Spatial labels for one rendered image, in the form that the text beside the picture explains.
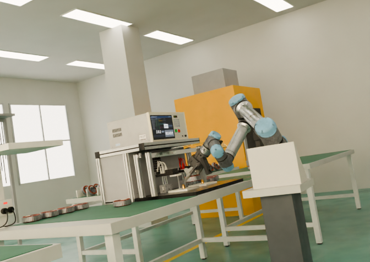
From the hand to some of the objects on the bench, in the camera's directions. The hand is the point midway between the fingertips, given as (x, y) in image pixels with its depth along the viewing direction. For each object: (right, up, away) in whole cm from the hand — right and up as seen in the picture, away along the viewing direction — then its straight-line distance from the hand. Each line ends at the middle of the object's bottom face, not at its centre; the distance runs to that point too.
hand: (191, 178), depth 281 cm
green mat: (+19, -13, +80) cm, 83 cm away
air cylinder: (-17, -11, +11) cm, 23 cm away
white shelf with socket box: (-95, -22, -31) cm, 102 cm away
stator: (-42, -15, -16) cm, 48 cm away
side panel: (-48, -18, +8) cm, 52 cm away
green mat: (-52, -15, -28) cm, 61 cm away
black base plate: (+1, -10, +14) cm, 17 cm away
